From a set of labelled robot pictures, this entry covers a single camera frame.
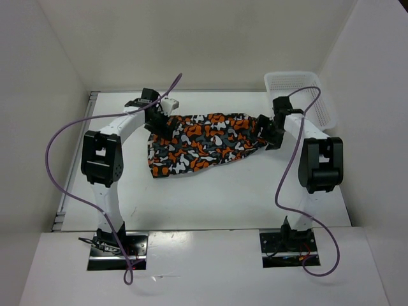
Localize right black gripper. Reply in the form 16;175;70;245
250;113;285;150

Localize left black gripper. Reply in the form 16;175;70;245
143;107;177;142

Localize orange camouflage shorts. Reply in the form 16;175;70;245
147;113;267;179

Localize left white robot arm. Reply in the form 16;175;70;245
81;89;179;255

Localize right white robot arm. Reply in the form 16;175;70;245
257;96;344;251

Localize white plastic basket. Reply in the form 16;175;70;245
264;71;337;131

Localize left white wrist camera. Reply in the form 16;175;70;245
159;98;179;116

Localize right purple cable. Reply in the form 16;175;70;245
274;85;341;277

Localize purple cable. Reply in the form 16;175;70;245
45;72;184;284
274;85;341;277

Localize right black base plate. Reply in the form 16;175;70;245
259;230;321;268

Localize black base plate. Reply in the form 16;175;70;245
259;230;321;268
79;232;149;271

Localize aluminium table edge rail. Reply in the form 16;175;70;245
51;91;99;233

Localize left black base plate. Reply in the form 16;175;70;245
79;232;149;271

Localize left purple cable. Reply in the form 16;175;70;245
45;72;184;284

